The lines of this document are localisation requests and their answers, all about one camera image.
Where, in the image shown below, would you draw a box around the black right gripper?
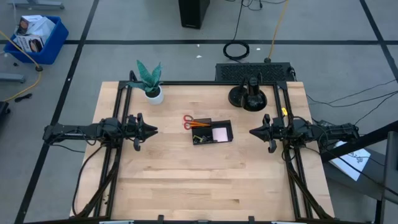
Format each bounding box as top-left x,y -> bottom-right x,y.
249,113 -> 286,154

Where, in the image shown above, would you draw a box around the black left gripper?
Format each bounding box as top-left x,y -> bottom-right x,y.
126,112 -> 159,152

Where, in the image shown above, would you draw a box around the black mesh desk organizer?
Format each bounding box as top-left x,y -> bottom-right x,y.
190,118 -> 234,146

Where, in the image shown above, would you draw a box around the red-handled scissors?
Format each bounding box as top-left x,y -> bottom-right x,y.
182,114 -> 203,131

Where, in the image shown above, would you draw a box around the pink sticky note pad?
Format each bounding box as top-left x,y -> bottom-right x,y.
211,126 -> 228,142

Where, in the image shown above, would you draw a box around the white plant pot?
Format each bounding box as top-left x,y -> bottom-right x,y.
144,86 -> 165,106

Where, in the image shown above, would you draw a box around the black gooseneck desk lamp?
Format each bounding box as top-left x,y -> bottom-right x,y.
228,73 -> 268,113

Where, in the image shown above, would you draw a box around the green snake plant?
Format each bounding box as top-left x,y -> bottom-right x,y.
126,59 -> 164,93

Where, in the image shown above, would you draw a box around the black perforated metal case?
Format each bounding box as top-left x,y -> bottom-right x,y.
214,62 -> 295,83

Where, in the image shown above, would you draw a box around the black diagonal strut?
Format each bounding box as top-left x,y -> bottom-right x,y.
320,120 -> 398,162

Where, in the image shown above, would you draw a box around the white printed paper sheet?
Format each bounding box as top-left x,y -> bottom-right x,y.
329,140 -> 372,182

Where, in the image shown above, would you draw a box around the black computer tower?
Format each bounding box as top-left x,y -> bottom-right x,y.
178,0 -> 211,30

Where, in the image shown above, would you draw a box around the blue plastic bin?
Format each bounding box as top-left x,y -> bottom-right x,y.
3,15 -> 70,65

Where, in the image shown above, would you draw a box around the grey stand foot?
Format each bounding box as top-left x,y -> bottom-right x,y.
0,72 -> 26,84
8,0 -> 65,11

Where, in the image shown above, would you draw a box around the black caster base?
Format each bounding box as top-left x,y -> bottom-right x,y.
0,101 -> 11,125

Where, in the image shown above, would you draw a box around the white printed carton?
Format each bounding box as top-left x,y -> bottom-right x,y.
14,14 -> 44,35
12,34 -> 45,54

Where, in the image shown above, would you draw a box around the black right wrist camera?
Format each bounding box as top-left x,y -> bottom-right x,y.
272,117 -> 286,135

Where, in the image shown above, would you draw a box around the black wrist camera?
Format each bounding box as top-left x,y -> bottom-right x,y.
126,114 -> 138,130
272,117 -> 286,135

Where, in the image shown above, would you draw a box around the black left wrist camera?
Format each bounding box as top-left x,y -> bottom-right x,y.
126,114 -> 138,130

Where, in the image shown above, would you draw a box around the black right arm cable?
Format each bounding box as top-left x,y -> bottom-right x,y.
280,115 -> 330,163

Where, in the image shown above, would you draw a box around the black arm base cable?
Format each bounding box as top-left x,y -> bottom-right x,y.
72,145 -> 105,217

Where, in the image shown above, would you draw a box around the black coiled floor cable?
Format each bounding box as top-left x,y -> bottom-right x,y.
223,40 -> 251,62

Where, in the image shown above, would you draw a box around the yellow hanging cord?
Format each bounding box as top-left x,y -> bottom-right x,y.
266,0 -> 290,62

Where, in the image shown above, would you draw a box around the black strap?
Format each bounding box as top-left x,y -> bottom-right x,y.
14,93 -> 33,103

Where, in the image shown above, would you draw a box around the yellow extension cord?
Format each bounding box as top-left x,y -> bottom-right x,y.
0,30 -> 44,103

